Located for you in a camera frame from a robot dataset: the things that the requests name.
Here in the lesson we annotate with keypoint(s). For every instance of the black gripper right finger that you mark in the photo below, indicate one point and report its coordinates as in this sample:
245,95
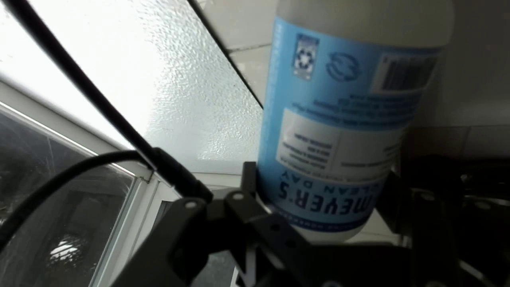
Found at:
440,239

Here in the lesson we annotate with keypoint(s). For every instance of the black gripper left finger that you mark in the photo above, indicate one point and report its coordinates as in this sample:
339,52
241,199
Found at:
239,228

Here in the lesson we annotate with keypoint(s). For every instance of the blue label soap dispenser bottle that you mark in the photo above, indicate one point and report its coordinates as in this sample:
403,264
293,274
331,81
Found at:
339,116

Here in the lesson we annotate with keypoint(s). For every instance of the white window frame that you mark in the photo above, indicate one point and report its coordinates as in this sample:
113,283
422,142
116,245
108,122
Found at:
80,135

